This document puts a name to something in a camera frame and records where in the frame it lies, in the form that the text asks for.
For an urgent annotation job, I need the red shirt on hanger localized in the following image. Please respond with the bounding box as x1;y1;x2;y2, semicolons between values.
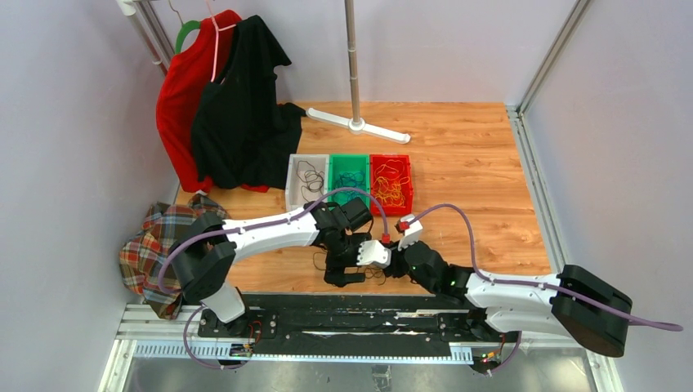
155;10;242;194

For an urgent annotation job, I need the plaid flannel shirt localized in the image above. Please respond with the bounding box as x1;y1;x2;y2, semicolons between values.
118;194;230;320

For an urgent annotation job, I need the white clothes rack pole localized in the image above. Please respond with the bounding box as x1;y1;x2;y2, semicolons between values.
115;0;174;76

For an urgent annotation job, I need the pink clothes hanger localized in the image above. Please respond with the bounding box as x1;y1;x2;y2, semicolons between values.
204;0;241;82

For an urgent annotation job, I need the black shirt on hanger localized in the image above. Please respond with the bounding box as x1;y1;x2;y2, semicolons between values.
190;16;306;189

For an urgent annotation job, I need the yellow cable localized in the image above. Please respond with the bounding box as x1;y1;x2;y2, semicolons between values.
373;157;413;209

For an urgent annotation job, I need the coloured cable bundle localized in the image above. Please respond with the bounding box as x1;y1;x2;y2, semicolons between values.
312;251;388;287

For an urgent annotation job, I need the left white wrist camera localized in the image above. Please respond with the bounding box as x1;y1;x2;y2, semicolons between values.
356;240;391;269

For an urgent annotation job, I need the green plastic bin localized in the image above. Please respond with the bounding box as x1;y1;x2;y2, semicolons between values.
327;154;370;207

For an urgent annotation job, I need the red plastic bin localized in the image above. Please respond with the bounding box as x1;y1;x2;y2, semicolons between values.
369;154;414;216

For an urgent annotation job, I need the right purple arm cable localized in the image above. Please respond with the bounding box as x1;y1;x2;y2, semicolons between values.
399;203;684;376

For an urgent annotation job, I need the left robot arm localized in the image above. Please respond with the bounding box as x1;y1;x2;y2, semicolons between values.
160;199;390;337

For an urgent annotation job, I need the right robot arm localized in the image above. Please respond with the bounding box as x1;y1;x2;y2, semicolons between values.
386;241;633;358

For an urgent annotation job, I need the white plastic bin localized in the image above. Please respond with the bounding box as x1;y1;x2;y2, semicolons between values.
284;154;329;212

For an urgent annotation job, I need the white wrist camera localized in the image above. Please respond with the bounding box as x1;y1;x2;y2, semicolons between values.
356;240;391;269
396;214;423;251

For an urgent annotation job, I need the green clothes hanger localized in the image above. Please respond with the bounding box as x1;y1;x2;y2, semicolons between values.
174;20;201;55

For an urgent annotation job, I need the brown cable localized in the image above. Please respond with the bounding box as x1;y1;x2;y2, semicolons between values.
294;158;327;201

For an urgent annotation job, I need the aluminium corner frame post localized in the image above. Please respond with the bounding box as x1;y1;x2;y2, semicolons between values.
516;0;592;117

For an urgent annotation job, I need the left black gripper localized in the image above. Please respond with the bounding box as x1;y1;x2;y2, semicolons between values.
325;232;372;287

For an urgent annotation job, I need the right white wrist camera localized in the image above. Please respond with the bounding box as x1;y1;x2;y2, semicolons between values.
396;214;423;251

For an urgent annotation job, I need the white stand with pole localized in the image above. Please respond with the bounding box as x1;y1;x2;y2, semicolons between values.
306;0;411;145

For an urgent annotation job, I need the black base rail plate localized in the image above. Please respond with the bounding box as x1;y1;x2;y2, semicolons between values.
197;293;518;358

